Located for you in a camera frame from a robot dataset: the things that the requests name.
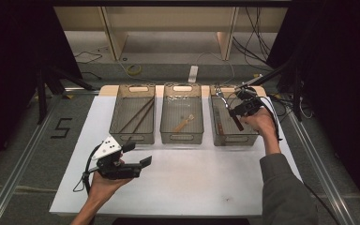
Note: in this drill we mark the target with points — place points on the black metal stand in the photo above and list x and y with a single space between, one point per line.
41 93
297 93

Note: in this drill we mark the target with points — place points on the person's left hand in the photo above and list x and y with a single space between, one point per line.
103 187

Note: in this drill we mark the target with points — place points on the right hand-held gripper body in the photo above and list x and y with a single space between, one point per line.
250 100

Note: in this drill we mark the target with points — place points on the light wooden shelf unit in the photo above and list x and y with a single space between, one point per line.
168 18

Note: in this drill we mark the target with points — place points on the translucent grey plastic basket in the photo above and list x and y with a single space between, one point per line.
243 137
132 123
178 108

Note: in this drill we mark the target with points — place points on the metal floor rail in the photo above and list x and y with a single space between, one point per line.
18 162
322 168

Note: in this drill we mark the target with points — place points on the yellow tape roll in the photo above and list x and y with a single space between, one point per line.
128 69

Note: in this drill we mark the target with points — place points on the white power strip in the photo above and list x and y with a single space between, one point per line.
193 74

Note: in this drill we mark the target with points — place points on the white table sheet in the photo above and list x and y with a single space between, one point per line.
184 187

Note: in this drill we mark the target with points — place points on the person's right hand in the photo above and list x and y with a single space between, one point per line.
264 123

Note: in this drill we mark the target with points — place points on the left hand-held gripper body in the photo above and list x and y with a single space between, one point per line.
118 172

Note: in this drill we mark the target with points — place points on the dark curtain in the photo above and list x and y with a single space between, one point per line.
340 78
12 62

